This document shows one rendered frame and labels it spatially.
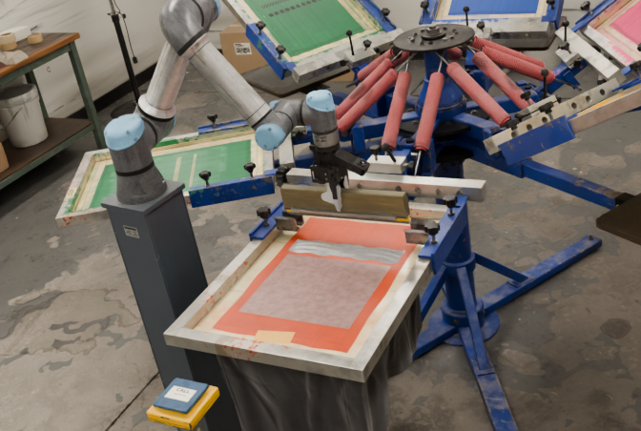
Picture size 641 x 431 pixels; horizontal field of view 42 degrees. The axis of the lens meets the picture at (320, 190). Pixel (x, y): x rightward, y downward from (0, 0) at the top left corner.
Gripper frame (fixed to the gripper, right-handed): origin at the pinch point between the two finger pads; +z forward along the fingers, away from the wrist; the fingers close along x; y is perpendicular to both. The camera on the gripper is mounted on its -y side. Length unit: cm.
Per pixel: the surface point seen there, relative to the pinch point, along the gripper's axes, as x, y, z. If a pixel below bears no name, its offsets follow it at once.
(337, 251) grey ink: 6.2, 1.3, 12.8
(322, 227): -7.0, 12.7, 13.6
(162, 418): 81, 13, 14
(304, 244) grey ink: 4.2, 13.5, 13.2
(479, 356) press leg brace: -57, -17, 99
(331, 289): 24.0, -5.1, 13.5
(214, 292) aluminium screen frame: 37.2, 25.2, 10.3
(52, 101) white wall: -249, 379, 84
